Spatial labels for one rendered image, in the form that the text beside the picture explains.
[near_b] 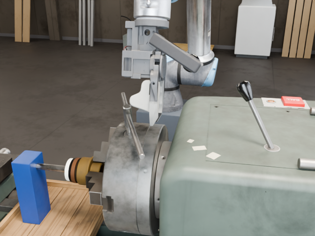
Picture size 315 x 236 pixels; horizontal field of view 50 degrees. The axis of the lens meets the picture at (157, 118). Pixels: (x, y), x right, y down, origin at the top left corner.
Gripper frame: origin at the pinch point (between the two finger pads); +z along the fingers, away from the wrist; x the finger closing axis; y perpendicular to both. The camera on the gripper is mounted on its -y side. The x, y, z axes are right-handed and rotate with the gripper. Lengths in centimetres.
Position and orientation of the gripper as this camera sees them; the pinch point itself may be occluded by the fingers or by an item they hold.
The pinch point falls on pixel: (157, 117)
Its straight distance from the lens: 72.0
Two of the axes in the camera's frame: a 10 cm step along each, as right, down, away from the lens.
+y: -9.8, -0.7, 1.6
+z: -0.4, 9.9, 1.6
